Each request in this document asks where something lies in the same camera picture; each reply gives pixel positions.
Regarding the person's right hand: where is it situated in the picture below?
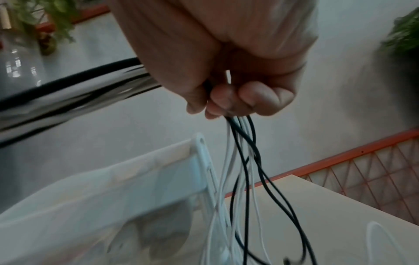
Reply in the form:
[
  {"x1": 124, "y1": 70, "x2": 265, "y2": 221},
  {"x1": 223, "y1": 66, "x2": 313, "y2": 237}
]
[{"x1": 107, "y1": 0, "x2": 320, "y2": 120}]

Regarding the white cable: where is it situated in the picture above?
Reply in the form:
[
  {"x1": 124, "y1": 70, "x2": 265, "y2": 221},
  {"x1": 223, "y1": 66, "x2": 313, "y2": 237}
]
[{"x1": 201, "y1": 116, "x2": 273, "y2": 265}]

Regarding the black cable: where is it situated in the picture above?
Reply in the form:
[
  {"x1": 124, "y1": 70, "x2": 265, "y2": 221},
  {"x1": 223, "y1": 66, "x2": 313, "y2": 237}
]
[{"x1": 225, "y1": 114, "x2": 319, "y2": 265}]

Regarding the green potted plant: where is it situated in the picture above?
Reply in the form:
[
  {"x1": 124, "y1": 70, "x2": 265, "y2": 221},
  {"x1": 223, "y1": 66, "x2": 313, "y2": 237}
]
[{"x1": 14, "y1": 0, "x2": 102, "y2": 44}]

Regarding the small brown pot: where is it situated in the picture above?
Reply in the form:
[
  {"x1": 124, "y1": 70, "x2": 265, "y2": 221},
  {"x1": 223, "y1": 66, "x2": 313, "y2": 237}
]
[{"x1": 38, "y1": 31, "x2": 59, "y2": 55}]

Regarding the green leafy plant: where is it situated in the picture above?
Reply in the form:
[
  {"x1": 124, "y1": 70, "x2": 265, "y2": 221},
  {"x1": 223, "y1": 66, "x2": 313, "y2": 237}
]
[{"x1": 380, "y1": 6, "x2": 419, "y2": 59}]

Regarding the orange metal mesh fence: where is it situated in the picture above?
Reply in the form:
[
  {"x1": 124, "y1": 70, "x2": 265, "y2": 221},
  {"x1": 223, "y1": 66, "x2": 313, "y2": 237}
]
[{"x1": 244, "y1": 129, "x2": 419, "y2": 226}]

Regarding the black and chrome chair frame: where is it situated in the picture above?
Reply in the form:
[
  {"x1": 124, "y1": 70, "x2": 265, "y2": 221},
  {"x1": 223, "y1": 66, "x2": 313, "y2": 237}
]
[{"x1": 0, "y1": 57, "x2": 163, "y2": 148}]

